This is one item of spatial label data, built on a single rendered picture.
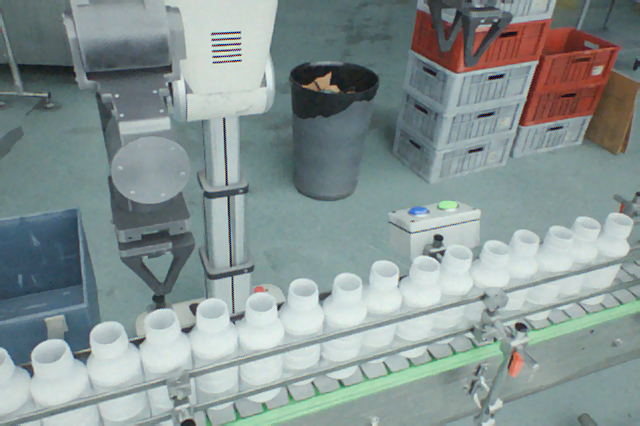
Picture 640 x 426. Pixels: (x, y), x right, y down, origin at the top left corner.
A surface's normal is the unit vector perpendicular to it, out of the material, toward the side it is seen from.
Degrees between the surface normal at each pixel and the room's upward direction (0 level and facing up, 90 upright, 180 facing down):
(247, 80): 90
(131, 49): 99
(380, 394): 90
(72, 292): 0
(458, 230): 70
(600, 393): 0
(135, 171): 89
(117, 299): 0
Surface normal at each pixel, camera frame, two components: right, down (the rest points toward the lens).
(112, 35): 0.37, 0.41
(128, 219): 0.05, -0.82
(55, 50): 0.08, 0.59
